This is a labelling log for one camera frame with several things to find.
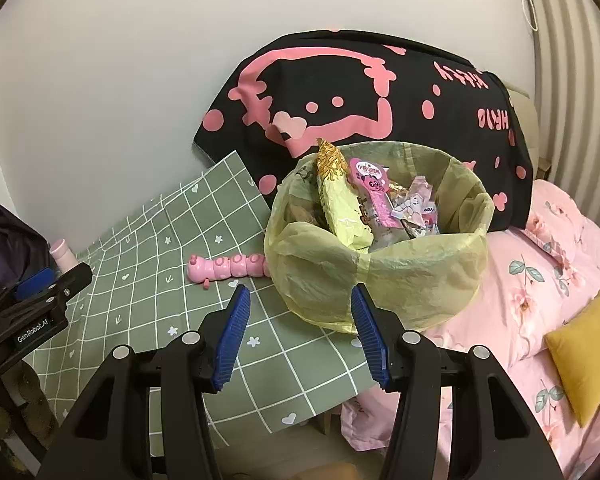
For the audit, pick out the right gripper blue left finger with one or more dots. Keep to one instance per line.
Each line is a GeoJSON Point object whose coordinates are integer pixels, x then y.
{"type": "Point", "coordinates": [232, 324]}

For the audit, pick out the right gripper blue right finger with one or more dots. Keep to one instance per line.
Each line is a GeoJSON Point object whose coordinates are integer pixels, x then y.
{"type": "Point", "coordinates": [369, 333]}

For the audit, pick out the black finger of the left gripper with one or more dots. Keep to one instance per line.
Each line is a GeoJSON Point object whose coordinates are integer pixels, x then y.
{"type": "Point", "coordinates": [62, 282]}

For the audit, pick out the green trash bag bin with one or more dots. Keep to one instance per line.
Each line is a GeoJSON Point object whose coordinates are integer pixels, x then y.
{"type": "Point", "coordinates": [424, 281]}

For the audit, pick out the corn pattern snack bag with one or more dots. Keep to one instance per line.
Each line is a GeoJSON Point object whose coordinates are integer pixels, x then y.
{"type": "Point", "coordinates": [339, 200]}

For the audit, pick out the pink candy wrapper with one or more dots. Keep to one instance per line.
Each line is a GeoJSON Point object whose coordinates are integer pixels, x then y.
{"type": "Point", "coordinates": [414, 207]}

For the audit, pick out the gloved left hand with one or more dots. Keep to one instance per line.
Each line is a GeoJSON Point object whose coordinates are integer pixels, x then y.
{"type": "Point", "coordinates": [24, 405]}

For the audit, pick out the pink bottle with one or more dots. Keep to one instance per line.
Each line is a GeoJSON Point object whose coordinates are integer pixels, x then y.
{"type": "Point", "coordinates": [63, 255]}

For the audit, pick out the dark clothing at left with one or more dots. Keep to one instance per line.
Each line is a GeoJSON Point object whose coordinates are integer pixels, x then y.
{"type": "Point", "coordinates": [23, 251]}

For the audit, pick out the pink caterpillar toy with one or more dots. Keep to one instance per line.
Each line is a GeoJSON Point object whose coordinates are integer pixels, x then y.
{"type": "Point", "coordinates": [203, 271]}

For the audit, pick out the green grid mat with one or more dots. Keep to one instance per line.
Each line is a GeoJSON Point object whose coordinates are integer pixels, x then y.
{"type": "Point", "coordinates": [287, 370]}

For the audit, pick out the pink floral bedsheet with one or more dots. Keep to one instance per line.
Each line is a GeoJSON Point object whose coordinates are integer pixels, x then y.
{"type": "Point", "coordinates": [482, 388]}

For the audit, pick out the yellow cushion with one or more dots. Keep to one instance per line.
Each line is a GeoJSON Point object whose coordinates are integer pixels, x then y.
{"type": "Point", "coordinates": [575, 351]}

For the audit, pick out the black pink cartoon pillow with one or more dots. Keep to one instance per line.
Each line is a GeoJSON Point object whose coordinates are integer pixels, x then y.
{"type": "Point", "coordinates": [349, 87]}

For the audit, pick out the striped curtain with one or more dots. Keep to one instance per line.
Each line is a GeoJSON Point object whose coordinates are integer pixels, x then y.
{"type": "Point", "coordinates": [567, 95]}

